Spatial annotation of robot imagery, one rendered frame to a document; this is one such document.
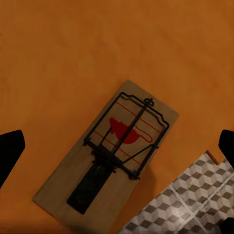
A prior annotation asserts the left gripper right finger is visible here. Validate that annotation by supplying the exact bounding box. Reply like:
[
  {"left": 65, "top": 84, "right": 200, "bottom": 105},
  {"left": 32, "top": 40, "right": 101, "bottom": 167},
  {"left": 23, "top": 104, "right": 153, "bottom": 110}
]
[{"left": 218, "top": 129, "right": 234, "bottom": 169}]

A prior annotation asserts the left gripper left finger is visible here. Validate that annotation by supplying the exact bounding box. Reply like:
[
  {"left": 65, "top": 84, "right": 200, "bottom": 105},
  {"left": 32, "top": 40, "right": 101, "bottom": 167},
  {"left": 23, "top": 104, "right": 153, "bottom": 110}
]
[{"left": 0, "top": 130, "right": 25, "bottom": 188}]

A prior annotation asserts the mousetrap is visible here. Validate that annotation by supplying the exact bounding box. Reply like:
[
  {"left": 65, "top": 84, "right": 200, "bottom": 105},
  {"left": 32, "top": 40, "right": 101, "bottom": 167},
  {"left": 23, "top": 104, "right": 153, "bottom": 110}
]
[{"left": 33, "top": 79, "right": 180, "bottom": 234}]

